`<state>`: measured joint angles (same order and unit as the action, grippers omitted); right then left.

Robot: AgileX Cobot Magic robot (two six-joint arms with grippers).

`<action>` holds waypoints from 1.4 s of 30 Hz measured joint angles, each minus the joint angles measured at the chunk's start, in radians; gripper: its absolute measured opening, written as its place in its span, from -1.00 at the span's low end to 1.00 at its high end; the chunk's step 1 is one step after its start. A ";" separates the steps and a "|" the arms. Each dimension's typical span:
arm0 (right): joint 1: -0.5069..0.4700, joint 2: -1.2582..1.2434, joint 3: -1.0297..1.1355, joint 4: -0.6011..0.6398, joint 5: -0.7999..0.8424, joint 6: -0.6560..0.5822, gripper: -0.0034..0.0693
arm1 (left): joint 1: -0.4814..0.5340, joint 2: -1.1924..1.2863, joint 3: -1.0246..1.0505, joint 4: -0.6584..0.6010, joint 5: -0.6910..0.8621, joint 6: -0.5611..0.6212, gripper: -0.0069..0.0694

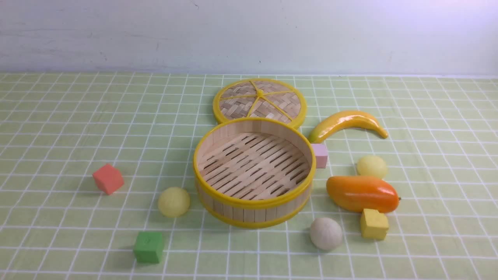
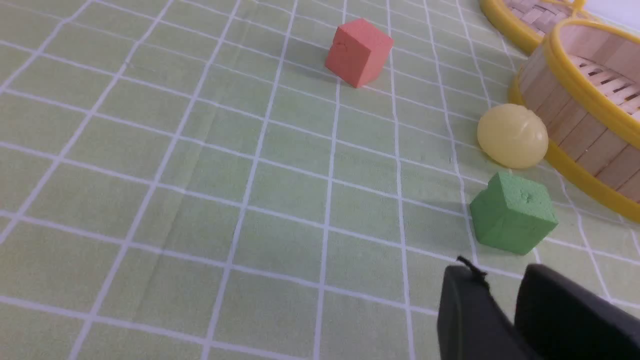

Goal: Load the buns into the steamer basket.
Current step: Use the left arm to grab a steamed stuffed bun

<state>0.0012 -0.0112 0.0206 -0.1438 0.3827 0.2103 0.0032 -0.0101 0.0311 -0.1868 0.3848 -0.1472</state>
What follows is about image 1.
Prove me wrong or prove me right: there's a yellow bun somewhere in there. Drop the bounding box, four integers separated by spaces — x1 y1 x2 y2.
157 187 191 217
356 155 388 179

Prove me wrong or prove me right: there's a green checkered tablecloth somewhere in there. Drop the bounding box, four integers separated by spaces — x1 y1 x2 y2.
0 72 498 280

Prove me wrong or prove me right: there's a red wooden cube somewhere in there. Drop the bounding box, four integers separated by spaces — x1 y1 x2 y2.
93 164 124 195

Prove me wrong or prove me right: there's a white bun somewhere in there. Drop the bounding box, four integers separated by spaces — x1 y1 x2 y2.
309 217 343 252

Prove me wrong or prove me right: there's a green wooden cube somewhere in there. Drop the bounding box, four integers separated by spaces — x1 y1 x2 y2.
133 231 164 264

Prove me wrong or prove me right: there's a bamboo steamer tray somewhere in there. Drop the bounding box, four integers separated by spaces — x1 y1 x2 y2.
193 118 316 228

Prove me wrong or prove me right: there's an orange toy mango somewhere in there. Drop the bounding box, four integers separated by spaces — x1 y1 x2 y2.
326 175 401 213

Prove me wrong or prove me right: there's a yellow wooden cube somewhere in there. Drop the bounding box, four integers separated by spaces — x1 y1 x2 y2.
360 208 389 240

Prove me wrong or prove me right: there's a pink wooden cube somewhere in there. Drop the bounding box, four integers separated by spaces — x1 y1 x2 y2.
311 143 328 168

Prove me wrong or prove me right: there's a woven bamboo steamer lid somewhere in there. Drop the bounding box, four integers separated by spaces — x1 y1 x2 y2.
213 78 307 129

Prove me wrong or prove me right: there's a yellow toy banana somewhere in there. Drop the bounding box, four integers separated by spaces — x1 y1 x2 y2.
307 110 388 144

